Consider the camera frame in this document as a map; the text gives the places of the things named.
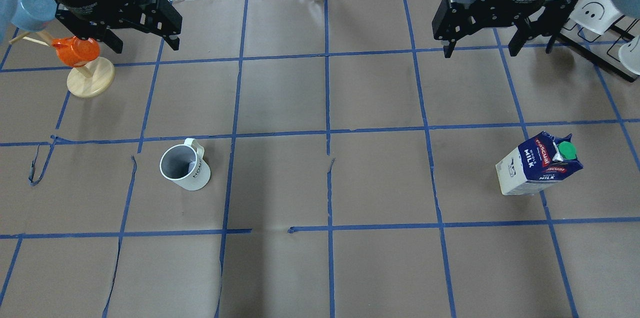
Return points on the blue white milk carton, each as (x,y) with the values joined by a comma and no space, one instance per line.
(537,163)

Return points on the white HOME mug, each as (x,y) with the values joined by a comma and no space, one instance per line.
(184,165)

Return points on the orange plastic cup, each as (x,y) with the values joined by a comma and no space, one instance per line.
(75,52)

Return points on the light blue cup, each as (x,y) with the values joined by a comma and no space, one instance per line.
(34,15)

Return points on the wooden mug tree stand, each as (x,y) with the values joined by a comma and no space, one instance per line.
(84,82)

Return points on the black wire rack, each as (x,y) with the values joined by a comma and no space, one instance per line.
(616,51)

